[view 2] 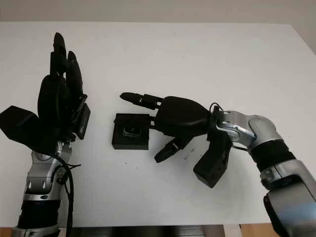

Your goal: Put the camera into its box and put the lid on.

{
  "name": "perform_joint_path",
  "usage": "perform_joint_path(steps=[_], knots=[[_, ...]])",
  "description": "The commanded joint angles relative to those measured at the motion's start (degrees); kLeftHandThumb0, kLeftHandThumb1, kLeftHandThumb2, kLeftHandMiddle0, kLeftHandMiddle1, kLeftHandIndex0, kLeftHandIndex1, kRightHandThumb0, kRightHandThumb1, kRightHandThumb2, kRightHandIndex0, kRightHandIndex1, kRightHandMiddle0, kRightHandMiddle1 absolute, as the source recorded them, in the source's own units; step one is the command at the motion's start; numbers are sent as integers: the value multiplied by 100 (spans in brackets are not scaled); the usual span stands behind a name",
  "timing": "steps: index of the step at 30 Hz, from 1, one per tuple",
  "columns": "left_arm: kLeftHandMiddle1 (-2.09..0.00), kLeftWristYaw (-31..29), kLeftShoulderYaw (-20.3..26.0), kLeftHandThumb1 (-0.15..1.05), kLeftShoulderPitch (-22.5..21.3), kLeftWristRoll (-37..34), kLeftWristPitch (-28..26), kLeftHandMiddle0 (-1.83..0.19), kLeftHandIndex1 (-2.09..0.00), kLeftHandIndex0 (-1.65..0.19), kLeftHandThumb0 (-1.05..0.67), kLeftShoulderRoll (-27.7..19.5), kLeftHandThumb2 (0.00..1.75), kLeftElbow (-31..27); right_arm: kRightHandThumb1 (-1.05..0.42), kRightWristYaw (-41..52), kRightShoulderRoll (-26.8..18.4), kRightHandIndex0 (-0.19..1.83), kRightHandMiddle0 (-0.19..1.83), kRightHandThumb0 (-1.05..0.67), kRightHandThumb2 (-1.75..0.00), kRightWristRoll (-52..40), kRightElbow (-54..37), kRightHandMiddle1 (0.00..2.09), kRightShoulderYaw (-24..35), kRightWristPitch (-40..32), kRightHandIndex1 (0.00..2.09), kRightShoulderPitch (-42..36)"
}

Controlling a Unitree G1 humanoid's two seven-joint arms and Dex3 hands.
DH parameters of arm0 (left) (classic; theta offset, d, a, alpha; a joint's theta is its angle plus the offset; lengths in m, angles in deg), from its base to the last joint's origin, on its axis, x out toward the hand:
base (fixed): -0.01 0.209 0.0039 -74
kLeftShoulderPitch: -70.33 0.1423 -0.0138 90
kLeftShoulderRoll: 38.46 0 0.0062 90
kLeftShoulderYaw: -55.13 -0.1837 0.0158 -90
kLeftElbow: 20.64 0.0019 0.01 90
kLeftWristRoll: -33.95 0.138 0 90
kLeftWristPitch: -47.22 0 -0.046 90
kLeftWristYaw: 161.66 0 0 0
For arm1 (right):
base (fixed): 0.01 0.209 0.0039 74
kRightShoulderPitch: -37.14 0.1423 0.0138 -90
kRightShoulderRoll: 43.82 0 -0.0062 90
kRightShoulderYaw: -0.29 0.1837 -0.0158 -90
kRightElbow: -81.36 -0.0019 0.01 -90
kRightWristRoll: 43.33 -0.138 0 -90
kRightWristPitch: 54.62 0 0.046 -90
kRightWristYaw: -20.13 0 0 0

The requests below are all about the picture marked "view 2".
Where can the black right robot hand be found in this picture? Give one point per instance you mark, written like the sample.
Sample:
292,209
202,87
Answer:
180,116

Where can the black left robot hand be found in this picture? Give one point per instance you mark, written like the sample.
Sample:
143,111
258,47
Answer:
56,98

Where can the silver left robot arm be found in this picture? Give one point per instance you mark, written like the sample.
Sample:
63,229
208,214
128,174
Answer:
39,177

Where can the dark robot torso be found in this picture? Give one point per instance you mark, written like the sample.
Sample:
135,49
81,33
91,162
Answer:
148,232

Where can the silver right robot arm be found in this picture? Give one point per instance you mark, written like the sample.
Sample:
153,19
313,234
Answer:
261,128

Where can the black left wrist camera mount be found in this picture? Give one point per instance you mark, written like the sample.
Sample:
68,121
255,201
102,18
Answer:
19,126

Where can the black camera box base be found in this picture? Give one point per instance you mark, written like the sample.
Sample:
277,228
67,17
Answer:
128,144

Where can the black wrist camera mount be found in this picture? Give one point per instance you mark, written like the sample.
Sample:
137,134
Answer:
19,126
212,168

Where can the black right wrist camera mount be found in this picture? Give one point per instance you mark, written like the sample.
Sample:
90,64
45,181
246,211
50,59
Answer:
212,168

